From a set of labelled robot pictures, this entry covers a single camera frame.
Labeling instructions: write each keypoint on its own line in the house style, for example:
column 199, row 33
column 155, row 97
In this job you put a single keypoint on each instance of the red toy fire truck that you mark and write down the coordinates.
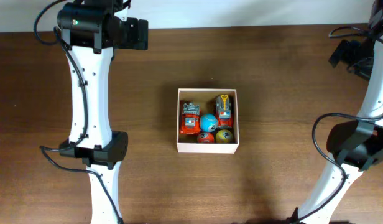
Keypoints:
column 190, row 119

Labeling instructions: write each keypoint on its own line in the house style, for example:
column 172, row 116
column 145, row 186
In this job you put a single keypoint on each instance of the white cardboard box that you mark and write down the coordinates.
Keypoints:
column 205, row 98

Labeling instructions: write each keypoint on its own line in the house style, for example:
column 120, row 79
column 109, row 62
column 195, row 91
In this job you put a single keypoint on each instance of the red toy truck yellow ladder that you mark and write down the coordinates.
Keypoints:
column 224, row 113

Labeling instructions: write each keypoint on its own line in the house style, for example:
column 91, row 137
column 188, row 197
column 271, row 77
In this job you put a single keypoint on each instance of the blue face ball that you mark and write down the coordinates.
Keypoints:
column 208, row 123

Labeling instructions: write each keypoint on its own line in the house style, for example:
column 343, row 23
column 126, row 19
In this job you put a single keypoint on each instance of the orange face ball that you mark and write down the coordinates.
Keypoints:
column 205, row 138

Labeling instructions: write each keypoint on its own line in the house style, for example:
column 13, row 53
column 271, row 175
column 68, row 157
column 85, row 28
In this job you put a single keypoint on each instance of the yellow face ball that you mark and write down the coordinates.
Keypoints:
column 224, row 136

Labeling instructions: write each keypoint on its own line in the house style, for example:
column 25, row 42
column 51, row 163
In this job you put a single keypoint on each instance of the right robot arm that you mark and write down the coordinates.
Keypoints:
column 352, row 147

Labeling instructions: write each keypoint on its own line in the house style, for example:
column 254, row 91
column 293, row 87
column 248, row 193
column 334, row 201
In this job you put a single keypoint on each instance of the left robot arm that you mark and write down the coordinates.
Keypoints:
column 91, row 31

